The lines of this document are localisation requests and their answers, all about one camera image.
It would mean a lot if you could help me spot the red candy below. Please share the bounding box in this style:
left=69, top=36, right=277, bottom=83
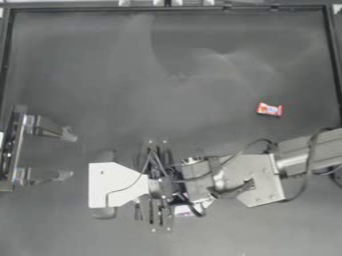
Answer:
left=256, top=101, right=285, bottom=118

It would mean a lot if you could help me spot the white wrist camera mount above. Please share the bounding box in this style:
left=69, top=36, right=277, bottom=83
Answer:
left=87, top=161, right=151, bottom=210

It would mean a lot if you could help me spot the black camera cable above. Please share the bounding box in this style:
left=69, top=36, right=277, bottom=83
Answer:
left=106, top=138, right=278, bottom=208

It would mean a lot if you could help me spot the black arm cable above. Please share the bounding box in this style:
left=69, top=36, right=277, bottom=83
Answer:
left=280, top=127, right=336, bottom=203

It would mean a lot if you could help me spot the black table frame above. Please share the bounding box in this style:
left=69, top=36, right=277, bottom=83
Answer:
left=0, top=0, right=342, bottom=134

